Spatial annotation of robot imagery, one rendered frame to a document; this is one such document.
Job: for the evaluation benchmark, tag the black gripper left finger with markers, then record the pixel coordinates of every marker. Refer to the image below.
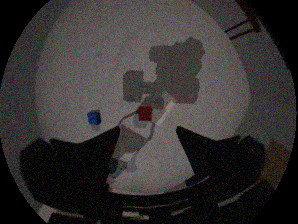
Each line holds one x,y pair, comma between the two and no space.
92,156

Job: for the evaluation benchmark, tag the blue block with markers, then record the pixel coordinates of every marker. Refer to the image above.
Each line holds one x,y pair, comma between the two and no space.
93,117

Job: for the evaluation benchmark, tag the red block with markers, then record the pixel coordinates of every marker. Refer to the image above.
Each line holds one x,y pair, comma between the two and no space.
145,113

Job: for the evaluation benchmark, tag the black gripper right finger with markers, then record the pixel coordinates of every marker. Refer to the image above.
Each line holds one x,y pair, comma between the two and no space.
202,152

